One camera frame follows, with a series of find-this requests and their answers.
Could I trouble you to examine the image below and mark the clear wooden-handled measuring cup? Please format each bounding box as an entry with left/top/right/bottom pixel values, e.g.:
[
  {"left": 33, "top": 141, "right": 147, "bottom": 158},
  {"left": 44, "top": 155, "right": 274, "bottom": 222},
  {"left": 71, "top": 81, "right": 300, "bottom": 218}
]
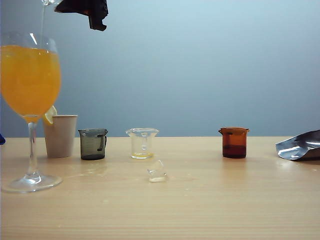
[{"left": 40, "top": 0, "right": 63, "bottom": 7}]

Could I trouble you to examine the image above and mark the wine glass with orange juice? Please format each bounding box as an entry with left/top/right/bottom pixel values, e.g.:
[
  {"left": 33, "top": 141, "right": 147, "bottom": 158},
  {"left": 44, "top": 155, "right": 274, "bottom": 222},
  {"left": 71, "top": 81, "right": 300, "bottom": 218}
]
[{"left": 0, "top": 31, "right": 63, "bottom": 194}]

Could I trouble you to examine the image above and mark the yellow lemon slice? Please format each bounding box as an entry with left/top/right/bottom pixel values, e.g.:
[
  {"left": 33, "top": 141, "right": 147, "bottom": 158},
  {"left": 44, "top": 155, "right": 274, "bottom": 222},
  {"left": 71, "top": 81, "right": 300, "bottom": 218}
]
[{"left": 42, "top": 105, "right": 58, "bottom": 126}]

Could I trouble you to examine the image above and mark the grey smoked measuring cup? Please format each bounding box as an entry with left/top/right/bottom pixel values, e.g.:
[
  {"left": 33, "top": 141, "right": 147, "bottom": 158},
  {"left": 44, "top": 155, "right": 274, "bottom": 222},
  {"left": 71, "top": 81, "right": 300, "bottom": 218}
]
[{"left": 77, "top": 128, "right": 109, "bottom": 161}]

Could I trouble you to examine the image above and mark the amber glass measuring cup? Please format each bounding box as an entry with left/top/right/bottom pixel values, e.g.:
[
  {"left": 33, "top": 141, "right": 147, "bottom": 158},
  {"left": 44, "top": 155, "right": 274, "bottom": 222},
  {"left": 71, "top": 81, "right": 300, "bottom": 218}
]
[{"left": 217, "top": 127, "right": 250, "bottom": 159}]

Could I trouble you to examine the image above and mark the clear glass measuring cup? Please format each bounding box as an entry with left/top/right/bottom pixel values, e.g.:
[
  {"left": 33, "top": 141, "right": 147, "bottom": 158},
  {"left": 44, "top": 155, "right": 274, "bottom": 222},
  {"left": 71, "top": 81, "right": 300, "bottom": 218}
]
[{"left": 125, "top": 127, "right": 160, "bottom": 160}]

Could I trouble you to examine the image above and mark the white paper cup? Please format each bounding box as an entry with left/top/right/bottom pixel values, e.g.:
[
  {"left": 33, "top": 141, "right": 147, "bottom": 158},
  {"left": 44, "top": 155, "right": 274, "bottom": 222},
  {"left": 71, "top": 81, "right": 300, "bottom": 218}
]
[{"left": 43, "top": 114, "right": 79, "bottom": 159}]

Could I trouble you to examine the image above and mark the silver foil bag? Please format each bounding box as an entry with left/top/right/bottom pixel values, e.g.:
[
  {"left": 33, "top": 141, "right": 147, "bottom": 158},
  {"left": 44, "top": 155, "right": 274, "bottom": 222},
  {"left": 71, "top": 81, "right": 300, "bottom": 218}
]
[{"left": 275, "top": 129, "right": 320, "bottom": 162}]

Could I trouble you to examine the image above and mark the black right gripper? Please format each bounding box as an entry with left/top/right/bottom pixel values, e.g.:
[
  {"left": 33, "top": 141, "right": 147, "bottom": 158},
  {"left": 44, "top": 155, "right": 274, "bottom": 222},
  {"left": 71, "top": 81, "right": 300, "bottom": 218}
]
[{"left": 54, "top": 0, "right": 110, "bottom": 32}]

